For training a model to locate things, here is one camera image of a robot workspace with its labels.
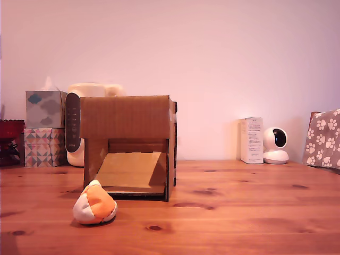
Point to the cardboard dice tower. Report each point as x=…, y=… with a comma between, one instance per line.
x=125, y=117

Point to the cream appliance with dark panel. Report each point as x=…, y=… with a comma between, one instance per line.
x=87, y=90

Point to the orange and white footbag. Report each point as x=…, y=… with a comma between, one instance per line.
x=98, y=204

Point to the red glass bowl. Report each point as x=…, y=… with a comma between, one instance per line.
x=9, y=128

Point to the cloud print tissue box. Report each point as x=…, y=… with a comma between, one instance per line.
x=43, y=109

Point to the small white round camera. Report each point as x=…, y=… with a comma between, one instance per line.
x=275, y=138

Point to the white printed carton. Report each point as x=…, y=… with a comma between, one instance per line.
x=252, y=140

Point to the geometric print tissue box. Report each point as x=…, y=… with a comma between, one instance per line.
x=42, y=148

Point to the white tissue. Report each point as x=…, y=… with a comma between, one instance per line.
x=49, y=84

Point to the grey paw print cloth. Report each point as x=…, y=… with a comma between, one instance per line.
x=322, y=138

